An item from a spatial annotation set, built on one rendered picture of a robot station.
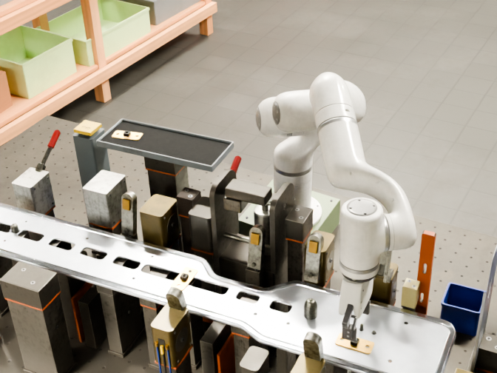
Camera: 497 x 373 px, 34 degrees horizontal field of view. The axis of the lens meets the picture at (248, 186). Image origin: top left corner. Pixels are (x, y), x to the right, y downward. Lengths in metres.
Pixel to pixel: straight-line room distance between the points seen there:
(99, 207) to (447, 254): 1.10
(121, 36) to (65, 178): 2.16
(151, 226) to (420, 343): 0.77
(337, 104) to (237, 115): 3.02
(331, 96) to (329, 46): 3.82
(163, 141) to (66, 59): 2.55
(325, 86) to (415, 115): 3.01
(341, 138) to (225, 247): 0.59
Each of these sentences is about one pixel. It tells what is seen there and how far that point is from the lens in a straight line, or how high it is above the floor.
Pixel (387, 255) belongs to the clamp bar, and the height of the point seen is 1.12.
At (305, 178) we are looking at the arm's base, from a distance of 2.50.
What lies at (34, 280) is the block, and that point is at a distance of 2.12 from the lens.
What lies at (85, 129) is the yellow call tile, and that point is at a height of 1.16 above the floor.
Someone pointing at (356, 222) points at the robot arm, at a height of 1.37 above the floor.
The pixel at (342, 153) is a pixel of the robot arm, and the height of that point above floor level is 1.43.
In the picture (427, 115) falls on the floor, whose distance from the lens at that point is 4.84.
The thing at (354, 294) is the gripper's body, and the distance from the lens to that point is 1.74.
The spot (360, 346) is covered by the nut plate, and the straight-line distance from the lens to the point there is 1.90.
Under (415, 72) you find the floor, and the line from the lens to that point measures 5.33.
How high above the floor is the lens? 2.35
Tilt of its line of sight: 34 degrees down
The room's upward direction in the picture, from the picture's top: 2 degrees counter-clockwise
